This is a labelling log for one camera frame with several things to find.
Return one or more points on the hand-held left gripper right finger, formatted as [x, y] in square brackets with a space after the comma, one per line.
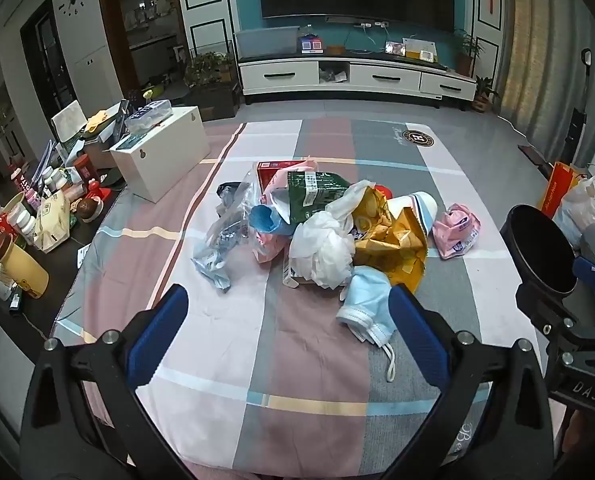
[420, 340]

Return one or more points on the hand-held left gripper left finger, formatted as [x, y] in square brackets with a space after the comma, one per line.
[160, 340]

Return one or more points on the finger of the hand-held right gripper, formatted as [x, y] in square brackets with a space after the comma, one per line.
[593, 270]
[542, 305]

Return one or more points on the black round trash bin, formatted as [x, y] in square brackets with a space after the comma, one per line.
[537, 245]

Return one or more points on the blue face mask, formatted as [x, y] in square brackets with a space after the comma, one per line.
[367, 300]

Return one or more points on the gold foil snack bag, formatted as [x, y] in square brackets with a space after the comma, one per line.
[387, 245]

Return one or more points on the small pink packet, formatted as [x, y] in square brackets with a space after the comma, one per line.
[457, 232]

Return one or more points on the clear plastic bag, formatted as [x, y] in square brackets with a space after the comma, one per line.
[222, 240]

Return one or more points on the striped white paper cup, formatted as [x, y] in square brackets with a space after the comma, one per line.
[417, 207]

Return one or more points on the white plastic bag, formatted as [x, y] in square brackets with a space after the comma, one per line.
[322, 250]

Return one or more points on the small white carton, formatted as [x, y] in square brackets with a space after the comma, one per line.
[292, 277]

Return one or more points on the blue plastic cup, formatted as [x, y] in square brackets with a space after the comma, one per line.
[267, 217]

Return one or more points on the green snack packet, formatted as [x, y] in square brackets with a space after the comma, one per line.
[312, 192]

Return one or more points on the pink printed plastic bag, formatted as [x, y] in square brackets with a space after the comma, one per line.
[280, 185]

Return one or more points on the red cardboard box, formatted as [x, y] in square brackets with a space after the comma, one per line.
[272, 172]

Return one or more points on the large white shopping bag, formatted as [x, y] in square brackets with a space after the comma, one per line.
[585, 205]

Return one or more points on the orange paper bag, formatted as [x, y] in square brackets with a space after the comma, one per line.
[557, 187]

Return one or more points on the plaid bedsheet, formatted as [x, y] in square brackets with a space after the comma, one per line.
[257, 360]

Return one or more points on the dark floor mat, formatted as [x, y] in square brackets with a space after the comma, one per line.
[535, 157]

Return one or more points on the brown round figurine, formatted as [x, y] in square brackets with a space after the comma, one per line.
[87, 209]

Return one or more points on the black stick vacuum cleaner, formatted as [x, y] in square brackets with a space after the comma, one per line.
[576, 120]

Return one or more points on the tan cylindrical canister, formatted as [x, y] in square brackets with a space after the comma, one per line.
[24, 270]

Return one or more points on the kraft paper pouch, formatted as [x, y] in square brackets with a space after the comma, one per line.
[52, 220]

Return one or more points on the red toy figure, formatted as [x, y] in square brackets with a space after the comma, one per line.
[96, 190]

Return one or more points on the white wooden box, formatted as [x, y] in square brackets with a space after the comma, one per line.
[167, 160]

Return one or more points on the red tin can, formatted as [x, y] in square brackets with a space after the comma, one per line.
[83, 167]

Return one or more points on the small potted plant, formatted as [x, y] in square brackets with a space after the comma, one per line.
[483, 95]

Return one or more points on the clear plastic container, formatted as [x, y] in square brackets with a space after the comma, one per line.
[147, 116]

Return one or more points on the beige patterned curtain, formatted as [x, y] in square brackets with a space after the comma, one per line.
[537, 35]

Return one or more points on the tall potted plant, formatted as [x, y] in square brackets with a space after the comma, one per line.
[466, 52]

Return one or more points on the white television cabinet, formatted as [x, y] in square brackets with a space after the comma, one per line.
[357, 77]

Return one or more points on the cluster of green plants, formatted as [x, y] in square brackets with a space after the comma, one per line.
[207, 67]

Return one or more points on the white and yellow desk calendar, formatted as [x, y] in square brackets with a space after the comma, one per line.
[420, 51]

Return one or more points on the small brown box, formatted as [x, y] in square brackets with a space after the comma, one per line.
[336, 50]

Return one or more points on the blue and red box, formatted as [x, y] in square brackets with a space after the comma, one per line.
[310, 45]

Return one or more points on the grey storage box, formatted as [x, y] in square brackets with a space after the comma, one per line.
[266, 42]

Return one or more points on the white power strip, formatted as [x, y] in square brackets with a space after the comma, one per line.
[372, 23]

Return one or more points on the photo frame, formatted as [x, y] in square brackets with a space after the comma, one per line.
[395, 49]

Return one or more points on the wooden door frame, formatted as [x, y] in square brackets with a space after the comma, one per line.
[109, 35]

